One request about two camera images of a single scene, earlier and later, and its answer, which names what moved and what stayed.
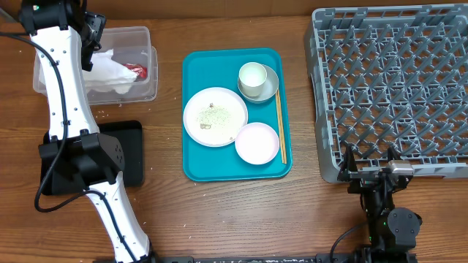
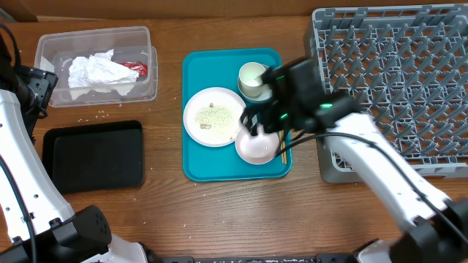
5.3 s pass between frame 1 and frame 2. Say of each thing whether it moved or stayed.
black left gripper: moved
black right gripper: moved
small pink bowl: stayed
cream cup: stayed
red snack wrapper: stayed
